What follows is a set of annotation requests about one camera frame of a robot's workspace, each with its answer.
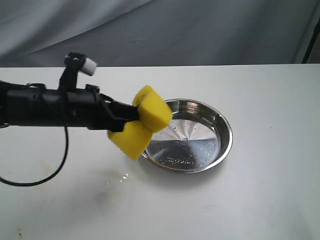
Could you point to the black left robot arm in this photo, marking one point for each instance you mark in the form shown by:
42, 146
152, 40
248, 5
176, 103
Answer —
34, 105

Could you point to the grey backdrop cloth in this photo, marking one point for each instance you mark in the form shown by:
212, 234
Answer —
143, 33

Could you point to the round stainless steel dish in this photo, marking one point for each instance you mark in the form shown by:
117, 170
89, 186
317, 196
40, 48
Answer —
198, 138

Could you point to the brown liquid spill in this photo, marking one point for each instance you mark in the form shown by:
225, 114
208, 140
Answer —
108, 180

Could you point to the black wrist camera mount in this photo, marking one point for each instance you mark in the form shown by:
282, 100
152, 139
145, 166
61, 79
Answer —
74, 63

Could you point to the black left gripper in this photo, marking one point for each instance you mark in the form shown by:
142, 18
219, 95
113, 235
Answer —
85, 108

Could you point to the yellow sponge block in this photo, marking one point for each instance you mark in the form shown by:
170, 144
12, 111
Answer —
154, 116

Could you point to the black stand pole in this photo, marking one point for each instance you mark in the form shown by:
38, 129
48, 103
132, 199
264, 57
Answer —
311, 43

